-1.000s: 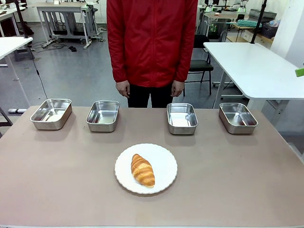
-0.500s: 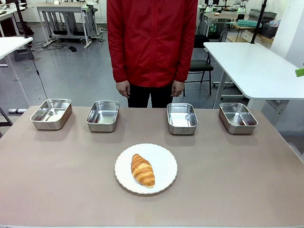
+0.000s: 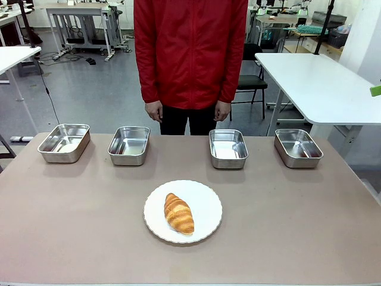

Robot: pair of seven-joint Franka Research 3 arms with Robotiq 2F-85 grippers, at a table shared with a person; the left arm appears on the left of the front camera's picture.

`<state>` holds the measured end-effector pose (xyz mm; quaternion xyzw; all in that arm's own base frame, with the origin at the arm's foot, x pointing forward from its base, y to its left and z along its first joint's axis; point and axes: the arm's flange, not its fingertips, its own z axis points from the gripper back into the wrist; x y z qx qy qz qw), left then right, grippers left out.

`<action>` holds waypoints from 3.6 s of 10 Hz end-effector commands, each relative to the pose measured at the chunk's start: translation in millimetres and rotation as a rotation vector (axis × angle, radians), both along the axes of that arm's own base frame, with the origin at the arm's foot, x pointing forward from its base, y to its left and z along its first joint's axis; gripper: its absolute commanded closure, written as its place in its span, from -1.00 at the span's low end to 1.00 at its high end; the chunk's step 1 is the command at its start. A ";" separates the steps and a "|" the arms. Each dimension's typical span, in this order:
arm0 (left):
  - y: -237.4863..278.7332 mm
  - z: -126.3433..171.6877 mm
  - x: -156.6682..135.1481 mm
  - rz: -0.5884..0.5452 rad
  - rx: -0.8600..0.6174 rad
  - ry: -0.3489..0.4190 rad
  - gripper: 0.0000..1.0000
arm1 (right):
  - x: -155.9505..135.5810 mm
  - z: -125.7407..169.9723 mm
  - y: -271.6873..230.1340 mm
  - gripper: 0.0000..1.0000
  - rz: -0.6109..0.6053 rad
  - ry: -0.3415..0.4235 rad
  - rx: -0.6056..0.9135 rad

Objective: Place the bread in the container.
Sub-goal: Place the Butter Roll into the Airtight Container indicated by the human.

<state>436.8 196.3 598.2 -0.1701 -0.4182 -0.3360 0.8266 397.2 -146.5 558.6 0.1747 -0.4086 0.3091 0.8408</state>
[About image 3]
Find stainless steel rectangular container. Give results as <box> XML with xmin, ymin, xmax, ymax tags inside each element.
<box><xmin>273</xmin><ymin>128</ymin><xmax>324</xmax><ymax>169</ymax></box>
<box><xmin>208</xmin><ymin>129</ymin><xmax>249</xmax><ymax>170</ymax></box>
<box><xmin>107</xmin><ymin>126</ymin><xmax>151</xmax><ymax>167</ymax></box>
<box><xmin>37</xmin><ymin>123</ymin><xmax>91</xmax><ymax>164</ymax></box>

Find golden croissant bread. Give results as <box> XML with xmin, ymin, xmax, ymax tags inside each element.
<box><xmin>164</xmin><ymin>192</ymin><xmax>195</xmax><ymax>237</ymax></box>

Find person's left hand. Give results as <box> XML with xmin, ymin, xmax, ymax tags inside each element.
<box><xmin>214</xmin><ymin>100</ymin><xmax>232</xmax><ymax>122</ymax></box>

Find person's right hand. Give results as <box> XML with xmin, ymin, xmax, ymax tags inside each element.
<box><xmin>144</xmin><ymin>101</ymin><xmax>164</xmax><ymax>123</ymax></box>

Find large white side table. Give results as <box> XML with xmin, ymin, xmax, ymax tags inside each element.
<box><xmin>255</xmin><ymin>52</ymin><xmax>381</xmax><ymax>151</ymax></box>

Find black storage bin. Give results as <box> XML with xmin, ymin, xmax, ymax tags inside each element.
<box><xmin>328</xmin><ymin>25</ymin><xmax>349</xmax><ymax>49</ymax></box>

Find black stand pole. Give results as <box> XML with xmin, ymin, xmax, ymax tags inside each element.
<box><xmin>18</xmin><ymin>0</ymin><xmax>39</xmax><ymax>49</ymax></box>
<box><xmin>314</xmin><ymin>0</ymin><xmax>335</xmax><ymax>56</ymax></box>

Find green rack tray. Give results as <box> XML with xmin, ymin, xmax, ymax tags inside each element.
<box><xmin>296</xmin><ymin>24</ymin><xmax>324</xmax><ymax>35</ymax></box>

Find beige background desk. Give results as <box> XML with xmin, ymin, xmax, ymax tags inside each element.
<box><xmin>255</xmin><ymin>14</ymin><xmax>299</xmax><ymax>49</ymax></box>

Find black folding chair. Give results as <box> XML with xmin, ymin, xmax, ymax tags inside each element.
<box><xmin>229</xmin><ymin>43</ymin><xmax>268</xmax><ymax>122</ymax></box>

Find black trousers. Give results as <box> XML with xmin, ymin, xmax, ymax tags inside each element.
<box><xmin>159</xmin><ymin>104</ymin><xmax>218</xmax><ymax>136</ymax></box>

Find red jacket torso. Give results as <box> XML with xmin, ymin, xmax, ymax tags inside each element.
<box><xmin>133</xmin><ymin>0</ymin><xmax>249</xmax><ymax>110</ymax></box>

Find white scalloped plate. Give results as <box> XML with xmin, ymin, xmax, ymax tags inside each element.
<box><xmin>143</xmin><ymin>179</ymin><xmax>223</xmax><ymax>245</ymax></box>

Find grey background workbench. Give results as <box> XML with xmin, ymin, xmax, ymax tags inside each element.
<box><xmin>45</xmin><ymin>2</ymin><xmax>129</xmax><ymax>62</ymax></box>

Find small white side table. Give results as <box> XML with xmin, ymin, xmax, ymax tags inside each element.
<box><xmin>0</xmin><ymin>45</ymin><xmax>42</xmax><ymax>135</ymax></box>

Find thin black hanging cable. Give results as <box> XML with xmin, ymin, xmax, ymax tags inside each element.
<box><xmin>35</xmin><ymin>55</ymin><xmax>61</xmax><ymax>125</ymax></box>

